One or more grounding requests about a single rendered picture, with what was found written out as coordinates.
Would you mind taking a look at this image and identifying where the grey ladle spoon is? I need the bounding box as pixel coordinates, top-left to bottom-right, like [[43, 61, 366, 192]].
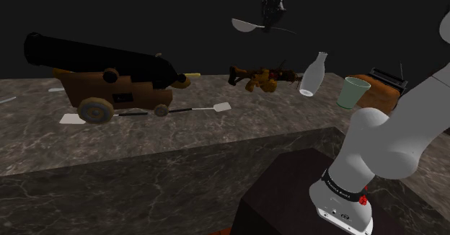
[[231, 17, 299, 35]]

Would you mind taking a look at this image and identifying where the brown toy figure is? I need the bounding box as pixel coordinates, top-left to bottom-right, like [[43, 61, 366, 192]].
[[228, 59, 304, 94]]

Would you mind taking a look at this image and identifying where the white bottle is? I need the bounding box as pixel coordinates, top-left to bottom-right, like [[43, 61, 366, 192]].
[[299, 51, 329, 98]]

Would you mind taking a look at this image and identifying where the green cup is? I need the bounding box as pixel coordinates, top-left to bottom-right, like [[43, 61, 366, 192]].
[[335, 76, 372, 110]]

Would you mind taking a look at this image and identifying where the brown box with black top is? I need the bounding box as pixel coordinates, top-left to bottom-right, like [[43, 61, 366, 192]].
[[345, 66, 410, 116]]

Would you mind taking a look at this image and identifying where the black cannon on brown carriage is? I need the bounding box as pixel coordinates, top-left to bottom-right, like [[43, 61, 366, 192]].
[[22, 31, 193, 125]]

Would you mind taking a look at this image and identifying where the dark robot stand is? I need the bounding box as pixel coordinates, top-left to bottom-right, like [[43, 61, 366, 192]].
[[230, 147, 405, 235]]

